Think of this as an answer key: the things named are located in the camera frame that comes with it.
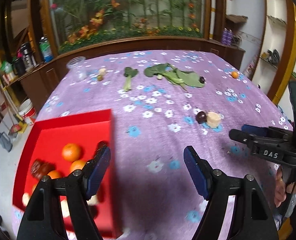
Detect steel thermos flask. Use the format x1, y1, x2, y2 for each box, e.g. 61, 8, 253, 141
20, 42, 36, 68

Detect small white garlic piece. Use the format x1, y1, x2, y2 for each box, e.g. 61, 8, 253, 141
99, 68, 106, 76

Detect small green olive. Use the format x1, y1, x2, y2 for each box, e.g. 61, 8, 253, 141
97, 75, 104, 81

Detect white red bucket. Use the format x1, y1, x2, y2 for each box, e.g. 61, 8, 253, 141
19, 99, 37, 126

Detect grey water jug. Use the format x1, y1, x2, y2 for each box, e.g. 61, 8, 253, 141
0, 132, 13, 152

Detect clear plastic cup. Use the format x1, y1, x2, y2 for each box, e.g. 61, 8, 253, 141
66, 56, 87, 82

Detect small kumquat far right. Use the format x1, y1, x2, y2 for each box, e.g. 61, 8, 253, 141
231, 71, 239, 79

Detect green plastic bottle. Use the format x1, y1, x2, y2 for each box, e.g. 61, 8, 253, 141
39, 36, 54, 62

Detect dark red date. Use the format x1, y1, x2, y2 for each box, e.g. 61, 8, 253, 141
31, 159, 54, 180

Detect dark purple grape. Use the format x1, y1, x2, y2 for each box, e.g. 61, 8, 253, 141
196, 111, 207, 124

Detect dark grape on leaf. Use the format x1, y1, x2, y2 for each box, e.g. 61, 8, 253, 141
199, 76, 205, 84

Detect person's right hand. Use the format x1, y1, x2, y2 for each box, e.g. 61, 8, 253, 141
274, 167, 296, 207

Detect purple bottles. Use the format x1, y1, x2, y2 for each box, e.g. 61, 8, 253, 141
221, 28, 233, 46

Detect large green leafy vegetable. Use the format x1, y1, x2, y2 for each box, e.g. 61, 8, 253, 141
144, 63, 205, 90

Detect small green bok choy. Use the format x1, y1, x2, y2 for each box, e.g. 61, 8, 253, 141
124, 67, 138, 92

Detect red tray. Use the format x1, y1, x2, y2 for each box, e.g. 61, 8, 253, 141
12, 109, 121, 239

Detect purple floral tablecloth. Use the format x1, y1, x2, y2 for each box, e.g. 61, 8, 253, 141
36, 50, 291, 239

